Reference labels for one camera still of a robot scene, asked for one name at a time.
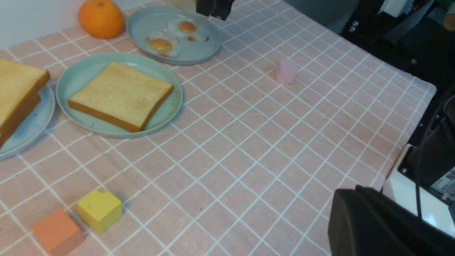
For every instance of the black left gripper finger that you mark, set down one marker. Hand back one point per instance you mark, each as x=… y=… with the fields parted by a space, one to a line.
x=364 y=222

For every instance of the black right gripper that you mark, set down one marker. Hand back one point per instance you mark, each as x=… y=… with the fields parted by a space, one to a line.
x=219 y=9

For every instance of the bread slice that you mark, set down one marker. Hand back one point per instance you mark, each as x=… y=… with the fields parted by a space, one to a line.
x=18 y=84
x=122 y=96
x=12 y=125

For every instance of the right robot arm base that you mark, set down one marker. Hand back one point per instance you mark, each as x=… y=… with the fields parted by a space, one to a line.
x=422 y=180

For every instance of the fried egg right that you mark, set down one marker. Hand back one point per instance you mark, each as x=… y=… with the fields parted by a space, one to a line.
x=186 y=28

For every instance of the fried egg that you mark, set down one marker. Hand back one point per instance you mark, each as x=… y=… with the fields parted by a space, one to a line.
x=163 y=43
x=186 y=28

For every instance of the grey egg plate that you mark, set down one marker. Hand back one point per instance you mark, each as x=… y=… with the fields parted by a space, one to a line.
x=141 y=24

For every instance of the fried egg front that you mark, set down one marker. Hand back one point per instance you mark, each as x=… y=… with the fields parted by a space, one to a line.
x=163 y=43

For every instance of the pink foam cube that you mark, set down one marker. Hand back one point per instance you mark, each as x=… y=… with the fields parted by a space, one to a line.
x=286 y=71

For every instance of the orange fruit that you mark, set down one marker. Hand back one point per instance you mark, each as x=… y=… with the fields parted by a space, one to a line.
x=101 y=18

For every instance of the teal middle plate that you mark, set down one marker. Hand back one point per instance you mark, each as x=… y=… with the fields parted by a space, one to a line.
x=82 y=72

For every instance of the pale blue bread plate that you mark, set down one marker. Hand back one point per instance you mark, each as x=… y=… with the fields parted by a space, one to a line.
x=33 y=126

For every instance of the yellow foam cube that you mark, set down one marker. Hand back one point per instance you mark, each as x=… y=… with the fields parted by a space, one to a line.
x=100 y=210

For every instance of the orange foam cube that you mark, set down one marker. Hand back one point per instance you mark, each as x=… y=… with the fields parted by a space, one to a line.
x=58 y=233

